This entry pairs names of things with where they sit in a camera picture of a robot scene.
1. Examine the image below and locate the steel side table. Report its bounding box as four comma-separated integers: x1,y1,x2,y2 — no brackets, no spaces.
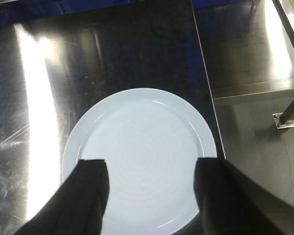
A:
195,0,294,103

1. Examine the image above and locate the light blue plate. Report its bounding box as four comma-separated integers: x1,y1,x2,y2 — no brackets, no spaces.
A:
62,88,217,235

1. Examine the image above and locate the steel post with baseplate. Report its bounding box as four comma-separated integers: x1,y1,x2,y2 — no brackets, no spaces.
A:
272,100,294,129

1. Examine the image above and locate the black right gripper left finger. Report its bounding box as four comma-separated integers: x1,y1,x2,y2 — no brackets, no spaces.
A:
16,160,110,235

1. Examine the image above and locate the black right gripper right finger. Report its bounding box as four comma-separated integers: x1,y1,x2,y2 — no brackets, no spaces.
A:
194,158,294,235

